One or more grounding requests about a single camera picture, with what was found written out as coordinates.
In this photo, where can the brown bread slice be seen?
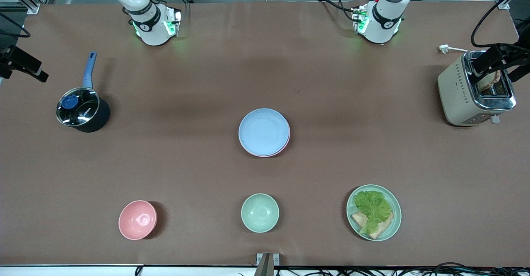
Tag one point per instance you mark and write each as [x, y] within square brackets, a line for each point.
[383, 230]

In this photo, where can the wide blue bowl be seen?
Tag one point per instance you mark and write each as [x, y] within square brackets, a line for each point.
[263, 131]

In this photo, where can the pale green plate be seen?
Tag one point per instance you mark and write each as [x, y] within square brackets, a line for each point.
[395, 220]

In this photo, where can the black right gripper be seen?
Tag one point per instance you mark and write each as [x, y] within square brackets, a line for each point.
[12, 57]

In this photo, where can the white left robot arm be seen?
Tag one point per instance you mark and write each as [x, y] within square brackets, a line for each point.
[385, 19]

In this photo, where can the small pink bowl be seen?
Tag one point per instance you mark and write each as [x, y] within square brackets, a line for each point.
[138, 220]

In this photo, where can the toast slice in toaster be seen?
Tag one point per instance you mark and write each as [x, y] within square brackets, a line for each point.
[490, 82]

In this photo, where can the green lettuce leaf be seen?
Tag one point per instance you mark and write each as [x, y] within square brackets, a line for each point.
[372, 207]

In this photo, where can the grey metal bracket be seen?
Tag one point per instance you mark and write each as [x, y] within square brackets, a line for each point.
[267, 263]

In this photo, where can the small green bowl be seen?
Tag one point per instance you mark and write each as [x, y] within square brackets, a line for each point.
[260, 212]

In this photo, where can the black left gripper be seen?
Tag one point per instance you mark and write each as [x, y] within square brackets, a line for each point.
[510, 54]

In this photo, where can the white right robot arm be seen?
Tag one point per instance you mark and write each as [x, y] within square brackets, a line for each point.
[151, 19]

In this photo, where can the wide pink bowl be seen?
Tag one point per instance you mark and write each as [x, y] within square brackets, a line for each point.
[287, 143]

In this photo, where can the glass lid with blue knob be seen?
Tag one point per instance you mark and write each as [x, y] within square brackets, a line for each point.
[76, 107]

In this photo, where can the cream and chrome toaster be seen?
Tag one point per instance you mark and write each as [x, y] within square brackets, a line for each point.
[459, 93]

